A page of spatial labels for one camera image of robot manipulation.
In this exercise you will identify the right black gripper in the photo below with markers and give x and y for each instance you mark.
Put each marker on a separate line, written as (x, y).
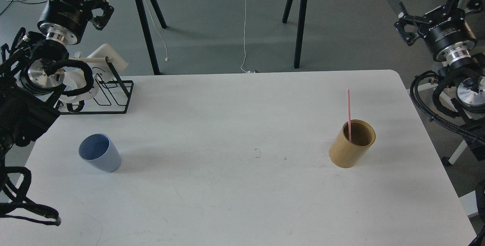
(438, 31)

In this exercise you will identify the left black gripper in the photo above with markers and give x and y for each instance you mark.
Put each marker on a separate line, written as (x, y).
(70, 18)

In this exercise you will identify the pink chopstick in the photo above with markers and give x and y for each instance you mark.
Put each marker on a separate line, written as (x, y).
(349, 119)

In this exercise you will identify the blue plastic cup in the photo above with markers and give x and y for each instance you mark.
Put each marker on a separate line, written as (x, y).
(99, 151)

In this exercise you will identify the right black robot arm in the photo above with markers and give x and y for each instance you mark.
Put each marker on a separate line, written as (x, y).
(451, 95)

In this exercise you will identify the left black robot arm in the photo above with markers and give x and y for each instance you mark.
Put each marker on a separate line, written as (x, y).
(35, 72)

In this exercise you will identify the white plate in rack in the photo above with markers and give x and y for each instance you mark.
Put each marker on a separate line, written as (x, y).
(98, 62)

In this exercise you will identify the bamboo cylinder holder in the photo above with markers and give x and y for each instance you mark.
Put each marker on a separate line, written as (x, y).
(352, 142)

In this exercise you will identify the black wire dish rack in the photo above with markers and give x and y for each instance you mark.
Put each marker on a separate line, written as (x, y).
(113, 98)

